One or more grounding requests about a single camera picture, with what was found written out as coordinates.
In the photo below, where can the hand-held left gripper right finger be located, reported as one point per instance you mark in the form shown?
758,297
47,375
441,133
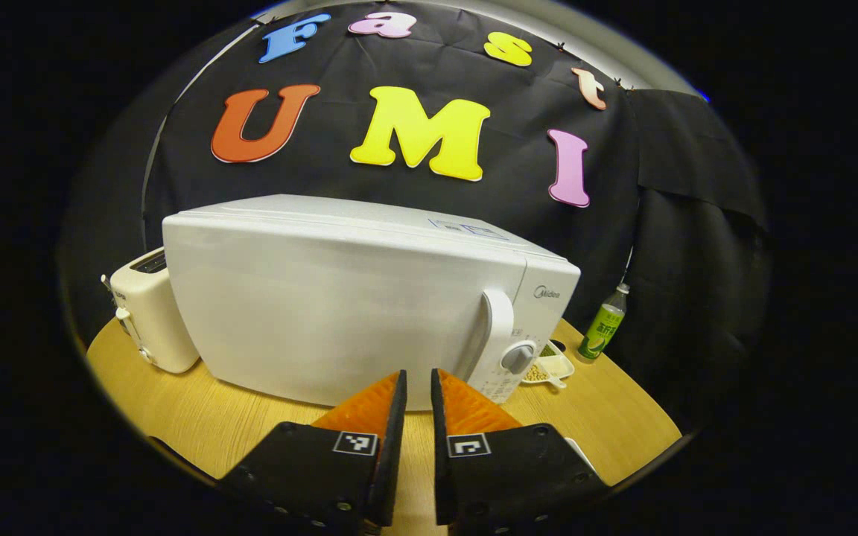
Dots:
440,469

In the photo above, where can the green drink bottle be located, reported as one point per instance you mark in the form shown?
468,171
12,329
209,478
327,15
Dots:
602,331

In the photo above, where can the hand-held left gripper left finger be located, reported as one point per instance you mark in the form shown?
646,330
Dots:
395,461

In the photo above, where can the white microwave oven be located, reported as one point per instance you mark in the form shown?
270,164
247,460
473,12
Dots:
325,298

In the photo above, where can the white toaster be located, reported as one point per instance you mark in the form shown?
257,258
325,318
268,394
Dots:
153,327

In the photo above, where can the black backdrop cloth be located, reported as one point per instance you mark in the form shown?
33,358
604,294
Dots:
667,260

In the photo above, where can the white divided grain dish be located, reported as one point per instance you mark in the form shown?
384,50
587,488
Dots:
552,366

